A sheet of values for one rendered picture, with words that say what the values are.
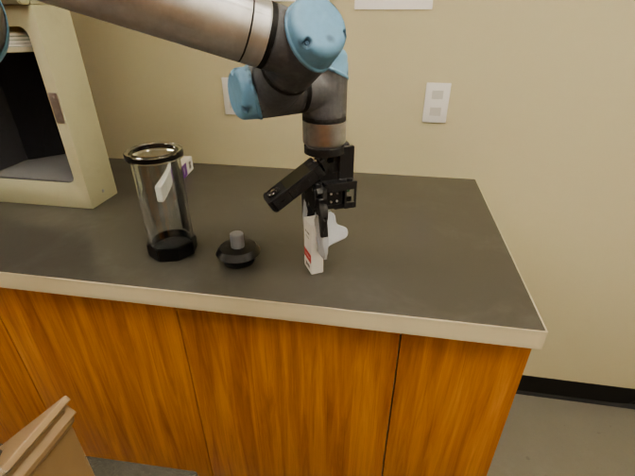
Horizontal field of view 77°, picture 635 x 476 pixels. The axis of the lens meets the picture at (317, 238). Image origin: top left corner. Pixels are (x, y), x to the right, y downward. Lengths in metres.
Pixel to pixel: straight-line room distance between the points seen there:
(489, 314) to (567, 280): 0.92
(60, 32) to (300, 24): 0.78
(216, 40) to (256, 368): 0.66
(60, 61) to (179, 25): 0.70
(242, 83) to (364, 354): 0.54
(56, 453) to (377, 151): 1.15
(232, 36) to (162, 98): 1.03
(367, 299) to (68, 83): 0.86
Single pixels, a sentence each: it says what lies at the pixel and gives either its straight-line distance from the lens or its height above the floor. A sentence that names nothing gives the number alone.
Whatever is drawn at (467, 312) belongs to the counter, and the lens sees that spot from 0.76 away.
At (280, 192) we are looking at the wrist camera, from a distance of 0.71.
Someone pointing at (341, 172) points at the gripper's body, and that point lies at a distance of 0.73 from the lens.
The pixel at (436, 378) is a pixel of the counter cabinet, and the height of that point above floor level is 0.77.
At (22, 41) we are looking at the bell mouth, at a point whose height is 1.34.
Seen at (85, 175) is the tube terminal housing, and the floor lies 1.03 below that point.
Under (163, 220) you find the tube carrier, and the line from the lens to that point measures 0.86.
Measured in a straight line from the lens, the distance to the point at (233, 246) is 0.84.
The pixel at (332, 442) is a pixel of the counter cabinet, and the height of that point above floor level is 0.52.
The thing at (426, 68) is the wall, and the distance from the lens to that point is 1.30.
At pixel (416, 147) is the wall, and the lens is 1.34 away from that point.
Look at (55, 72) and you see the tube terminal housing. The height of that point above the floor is 1.28.
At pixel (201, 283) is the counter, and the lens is 0.81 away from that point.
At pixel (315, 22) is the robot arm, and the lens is 0.51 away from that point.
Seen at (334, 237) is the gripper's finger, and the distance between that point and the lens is 0.75.
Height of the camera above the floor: 1.40
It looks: 29 degrees down
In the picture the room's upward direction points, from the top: straight up
